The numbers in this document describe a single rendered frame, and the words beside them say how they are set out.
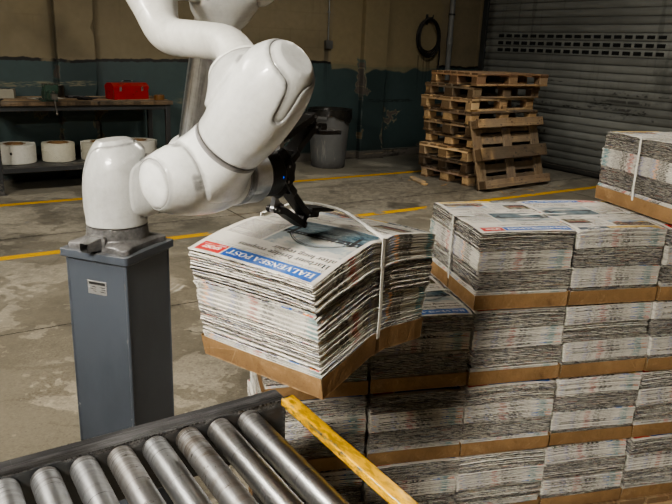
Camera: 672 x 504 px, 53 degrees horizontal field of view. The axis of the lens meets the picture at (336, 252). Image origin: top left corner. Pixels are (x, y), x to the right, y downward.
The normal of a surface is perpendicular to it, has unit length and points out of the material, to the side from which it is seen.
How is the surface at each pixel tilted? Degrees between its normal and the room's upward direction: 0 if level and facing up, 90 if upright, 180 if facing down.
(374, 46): 90
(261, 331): 100
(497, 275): 90
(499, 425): 90
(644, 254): 90
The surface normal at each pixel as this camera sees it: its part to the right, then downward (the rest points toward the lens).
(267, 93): 0.00, 0.43
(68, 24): 0.55, 0.26
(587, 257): 0.23, 0.29
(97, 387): -0.35, 0.26
